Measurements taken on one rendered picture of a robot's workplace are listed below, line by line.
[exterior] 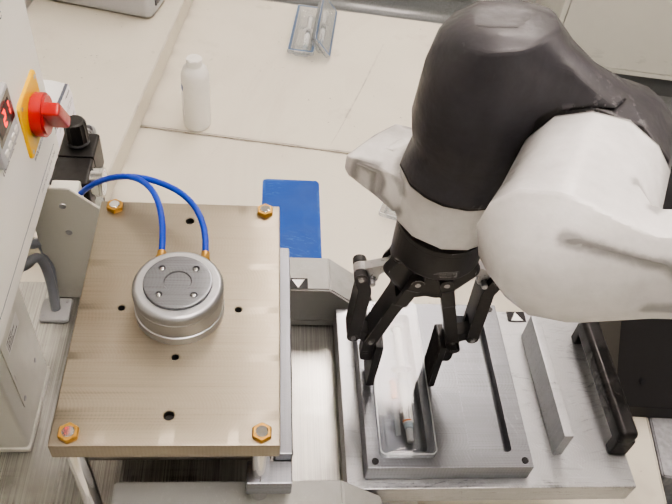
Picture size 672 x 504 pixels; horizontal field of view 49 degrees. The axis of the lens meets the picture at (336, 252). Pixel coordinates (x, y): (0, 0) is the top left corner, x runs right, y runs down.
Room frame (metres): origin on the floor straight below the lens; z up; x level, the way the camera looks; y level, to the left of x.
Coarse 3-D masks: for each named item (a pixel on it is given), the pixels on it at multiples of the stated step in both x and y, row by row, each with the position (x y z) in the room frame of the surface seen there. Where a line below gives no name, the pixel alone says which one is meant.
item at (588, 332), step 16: (576, 336) 0.53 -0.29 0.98; (592, 336) 0.51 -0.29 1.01; (592, 352) 0.50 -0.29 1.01; (608, 352) 0.50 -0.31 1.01; (592, 368) 0.48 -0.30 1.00; (608, 368) 0.47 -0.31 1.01; (608, 384) 0.45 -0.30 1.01; (608, 400) 0.44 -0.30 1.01; (624, 400) 0.44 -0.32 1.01; (608, 416) 0.42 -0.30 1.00; (624, 416) 0.42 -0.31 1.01; (624, 432) 0.40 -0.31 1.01; (608, 448) 0.40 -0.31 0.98; (624, 448) 0.40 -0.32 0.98
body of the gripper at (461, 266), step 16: (400, 224) 0.42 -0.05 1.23; (400, 240) 0.42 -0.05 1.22; (416, 240) 0.41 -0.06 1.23; (384, 256) 0.43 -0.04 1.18; (400, 256) 0.41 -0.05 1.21; (416, 256) 0.40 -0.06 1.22; (432, 256) 0.40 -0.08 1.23; (448, 256) 0.40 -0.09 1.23; (464, 256) 0.40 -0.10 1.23; (400, 272) 0.42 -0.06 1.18; (416, 272) 0.40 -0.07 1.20; (432, 272) 0.40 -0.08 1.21; (448, 272) 0.40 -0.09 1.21; (464, 272) 0.40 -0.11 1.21; (400, 288) 0.42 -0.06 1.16; (432, 288) 0.42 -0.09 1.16
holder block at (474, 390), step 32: (480, 352) 0.49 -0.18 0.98; (448, 384) 0.43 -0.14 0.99; (480, 384) 0.45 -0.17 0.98; (512, 384) 0.45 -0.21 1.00; (448, 416) 0.40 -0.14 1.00; (480, 416) 0.41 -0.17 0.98; (512, 416) 0.41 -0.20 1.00; (448, 448) 0.36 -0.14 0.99; (480, 448) 0.37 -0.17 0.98; (512, 448) 0.37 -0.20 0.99
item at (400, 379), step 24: (408, 312) 0.51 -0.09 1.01; (384, 336) 0.48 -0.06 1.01; (408, 336) 0.48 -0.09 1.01; (384, 360) 0.44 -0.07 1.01; (408, 360) 0.45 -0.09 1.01; (384, 384) 0.42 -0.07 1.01; (408, 384) 0.42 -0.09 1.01; (384, 408) 0.39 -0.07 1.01; (408, 408) 0.39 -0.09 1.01; (384, 432) 0.36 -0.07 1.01; (408, 432) 0.37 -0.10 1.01; (432, 432) 0.37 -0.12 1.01
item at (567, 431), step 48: (336, 336) 0.50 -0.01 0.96; (528, 336) 0.52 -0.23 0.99; (528, 384) 0.47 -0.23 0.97; (576, 384) 0.48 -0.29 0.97; (528, 432) 0.41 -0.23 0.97; (576, 432) 0.41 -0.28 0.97; (384, 480) 0.33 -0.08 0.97; (432, 480) 0.34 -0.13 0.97; (480, 480) 0.34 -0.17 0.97; (528, 480) 0.35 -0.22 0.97; (576, 480) 0.36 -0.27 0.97; (624, 480) 0.37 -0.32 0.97
